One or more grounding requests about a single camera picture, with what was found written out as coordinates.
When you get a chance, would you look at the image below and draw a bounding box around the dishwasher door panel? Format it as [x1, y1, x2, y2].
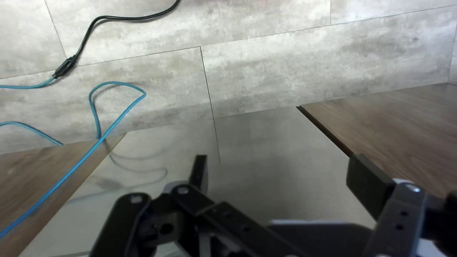
[19, 104, 378, 257]

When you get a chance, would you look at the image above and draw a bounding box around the thin blue cable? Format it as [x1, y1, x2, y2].
[0, 77, 149, 240]

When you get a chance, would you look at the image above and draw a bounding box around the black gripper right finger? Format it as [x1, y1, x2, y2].
[346, 151, 457, 257]

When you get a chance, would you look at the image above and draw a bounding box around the dark wooden cabinet door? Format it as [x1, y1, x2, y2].
[0, 131, 129, 257]
[296, 81, 457, 201]

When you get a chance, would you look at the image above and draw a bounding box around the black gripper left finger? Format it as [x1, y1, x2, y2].
[91, 152, 306, 257]

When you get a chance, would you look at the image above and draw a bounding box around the black floor cable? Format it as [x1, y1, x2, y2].
[51, 0, 183, 80]

